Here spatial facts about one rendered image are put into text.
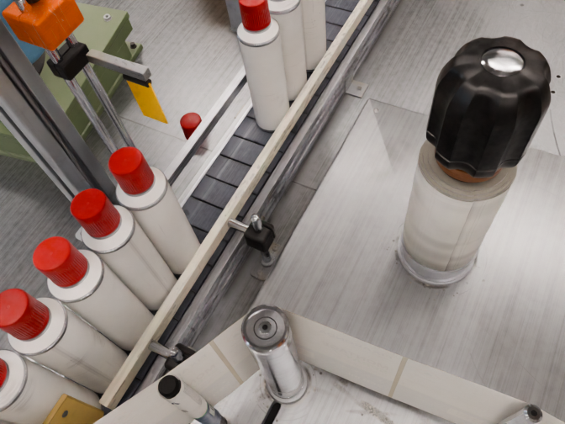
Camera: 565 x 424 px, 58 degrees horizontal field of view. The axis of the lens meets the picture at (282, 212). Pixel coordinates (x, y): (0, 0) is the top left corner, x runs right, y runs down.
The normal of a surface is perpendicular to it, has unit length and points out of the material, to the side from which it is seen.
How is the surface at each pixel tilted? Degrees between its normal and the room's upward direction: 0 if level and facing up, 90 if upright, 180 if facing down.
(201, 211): 0
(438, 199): 90
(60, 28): 90
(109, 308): 90
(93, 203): 3
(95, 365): 90
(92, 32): 4
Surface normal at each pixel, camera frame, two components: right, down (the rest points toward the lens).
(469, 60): -0.26, -0.52
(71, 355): 0.77, 0.50
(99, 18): -0.07, -0.46
